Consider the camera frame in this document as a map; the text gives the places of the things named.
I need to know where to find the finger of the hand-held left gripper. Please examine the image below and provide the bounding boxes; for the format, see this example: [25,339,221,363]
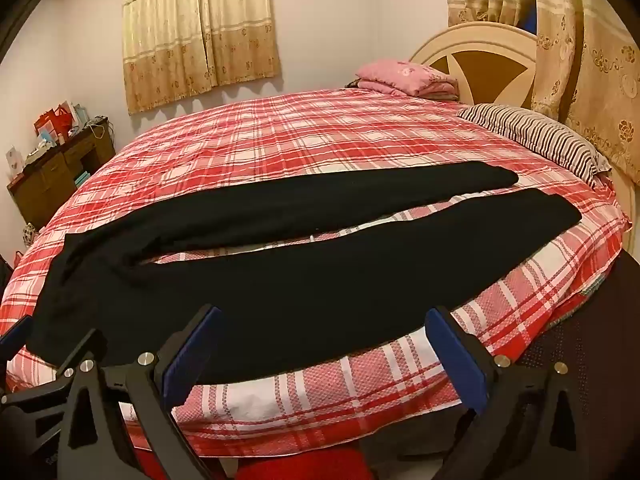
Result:
[0,312,34,362]
[0,330,109,411]

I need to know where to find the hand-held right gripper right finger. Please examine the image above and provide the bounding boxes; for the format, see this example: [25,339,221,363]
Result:
[426,306,592,480]

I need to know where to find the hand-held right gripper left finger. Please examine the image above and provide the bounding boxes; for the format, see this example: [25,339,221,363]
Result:
[60,304,224,480]

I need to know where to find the black pants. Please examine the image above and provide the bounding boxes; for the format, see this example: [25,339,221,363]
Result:
[25,162,583,381]

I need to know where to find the red cloth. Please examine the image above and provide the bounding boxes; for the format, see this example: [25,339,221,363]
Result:
[135,447,376,480]

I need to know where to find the brown wooden side cabinet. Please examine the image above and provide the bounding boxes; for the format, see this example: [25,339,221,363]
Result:
[6,119,117,231]

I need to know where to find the red gift bags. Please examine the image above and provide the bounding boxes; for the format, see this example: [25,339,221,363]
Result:
[34,102,76,141]

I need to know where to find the striped pillow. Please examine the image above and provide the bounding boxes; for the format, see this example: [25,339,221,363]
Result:
[457,103,612,188]

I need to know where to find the bed with red plaid sheet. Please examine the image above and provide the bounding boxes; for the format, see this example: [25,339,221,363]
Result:
[0,87,632,453]

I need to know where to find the pink folded blanket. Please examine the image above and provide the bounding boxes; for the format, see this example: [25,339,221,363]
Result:
[356,59,460,101]

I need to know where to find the cream wooden headboard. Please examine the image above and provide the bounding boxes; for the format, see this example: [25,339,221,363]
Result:
[409,21,640,211]

